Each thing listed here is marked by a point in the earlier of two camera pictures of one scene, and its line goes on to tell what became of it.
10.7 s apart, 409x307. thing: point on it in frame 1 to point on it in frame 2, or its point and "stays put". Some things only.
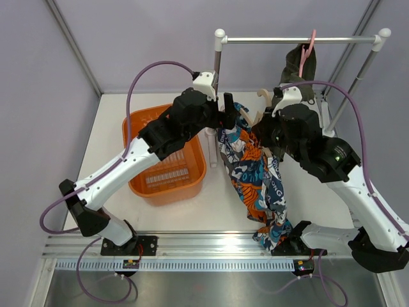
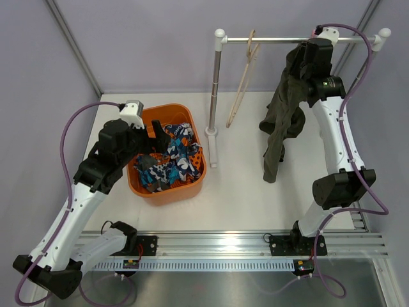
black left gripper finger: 229,111 to 162,136
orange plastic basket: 178,178 stays put
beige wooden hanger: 260,115 to 252,50
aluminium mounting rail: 175,244 stays put
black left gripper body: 211,117 to 146,144
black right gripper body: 272,133 to 303,70
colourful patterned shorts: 257,176 to 180,161
